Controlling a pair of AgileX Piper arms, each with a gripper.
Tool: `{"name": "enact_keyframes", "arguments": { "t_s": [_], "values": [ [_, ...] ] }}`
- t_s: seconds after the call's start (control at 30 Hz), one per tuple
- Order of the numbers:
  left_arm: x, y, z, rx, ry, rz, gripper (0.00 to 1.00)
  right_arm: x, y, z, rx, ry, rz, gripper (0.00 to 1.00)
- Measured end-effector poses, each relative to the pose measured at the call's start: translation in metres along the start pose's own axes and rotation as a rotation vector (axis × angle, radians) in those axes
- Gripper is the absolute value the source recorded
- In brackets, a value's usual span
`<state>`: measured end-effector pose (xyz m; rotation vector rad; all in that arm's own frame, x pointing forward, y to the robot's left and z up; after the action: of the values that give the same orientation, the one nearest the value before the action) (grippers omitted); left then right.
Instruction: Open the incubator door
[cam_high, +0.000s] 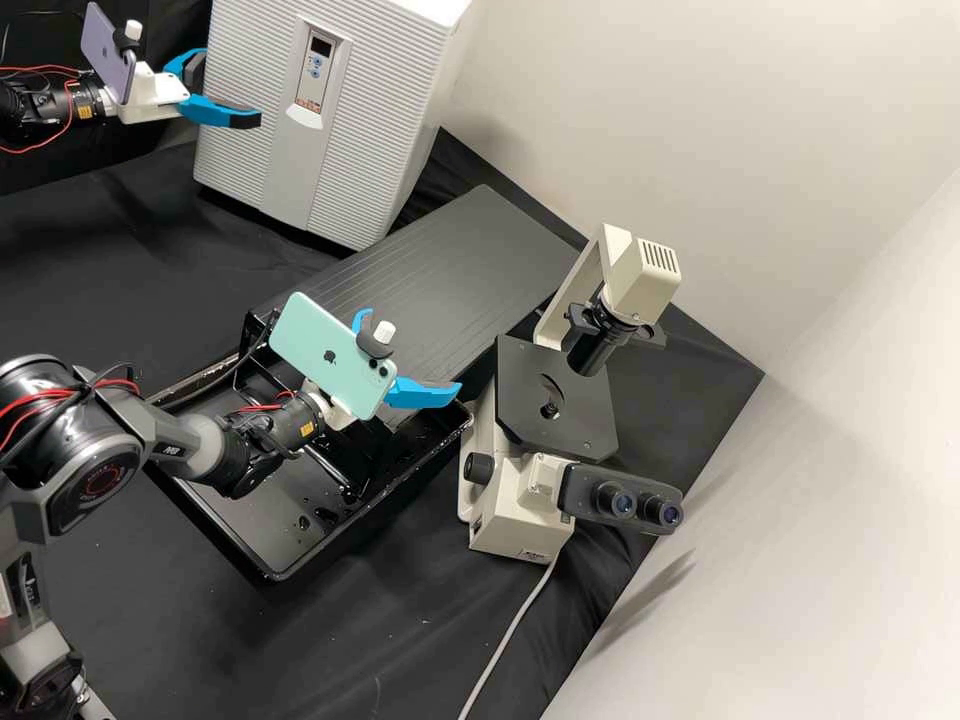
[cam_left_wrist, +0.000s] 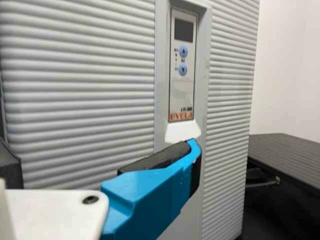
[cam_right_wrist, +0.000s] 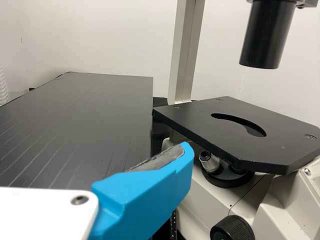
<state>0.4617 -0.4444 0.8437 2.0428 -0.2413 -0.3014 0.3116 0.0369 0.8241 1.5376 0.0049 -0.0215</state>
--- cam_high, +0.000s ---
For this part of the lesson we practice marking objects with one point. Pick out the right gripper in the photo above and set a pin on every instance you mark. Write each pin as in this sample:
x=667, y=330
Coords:
x=330, y=409

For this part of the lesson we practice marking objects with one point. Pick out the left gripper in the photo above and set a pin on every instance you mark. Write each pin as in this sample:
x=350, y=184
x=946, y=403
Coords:
x=154, y=94

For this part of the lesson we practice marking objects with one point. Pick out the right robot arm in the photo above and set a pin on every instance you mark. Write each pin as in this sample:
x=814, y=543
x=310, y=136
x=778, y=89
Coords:
x=97, y=450

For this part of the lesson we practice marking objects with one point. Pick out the incubator door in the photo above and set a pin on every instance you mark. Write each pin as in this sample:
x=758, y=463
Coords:
x=240, y=112

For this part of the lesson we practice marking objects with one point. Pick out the white incubator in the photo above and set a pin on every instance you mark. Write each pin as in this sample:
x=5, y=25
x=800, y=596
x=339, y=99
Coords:
x=420, y=90

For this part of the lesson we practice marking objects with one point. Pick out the black platform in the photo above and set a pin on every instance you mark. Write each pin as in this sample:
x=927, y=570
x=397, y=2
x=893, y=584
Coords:
x=435, y=285

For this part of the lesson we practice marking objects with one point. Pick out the black tray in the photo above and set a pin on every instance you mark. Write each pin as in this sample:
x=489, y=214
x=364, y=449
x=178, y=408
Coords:
x=360, y=487

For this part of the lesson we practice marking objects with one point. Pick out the cream microscope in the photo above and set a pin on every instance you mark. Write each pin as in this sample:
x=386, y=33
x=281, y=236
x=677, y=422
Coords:
x=517, y=480

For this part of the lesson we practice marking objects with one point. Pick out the right wrist camera phone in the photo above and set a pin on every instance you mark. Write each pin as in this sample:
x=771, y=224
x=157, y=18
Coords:
x=315, y=345

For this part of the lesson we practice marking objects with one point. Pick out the wrist camera phone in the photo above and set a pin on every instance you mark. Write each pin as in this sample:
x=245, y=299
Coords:
x=315, y=345
x=101, y=37

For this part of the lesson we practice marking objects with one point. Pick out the left wrist camera phone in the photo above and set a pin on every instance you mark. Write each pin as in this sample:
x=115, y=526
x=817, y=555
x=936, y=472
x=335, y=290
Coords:
x=101, y=37

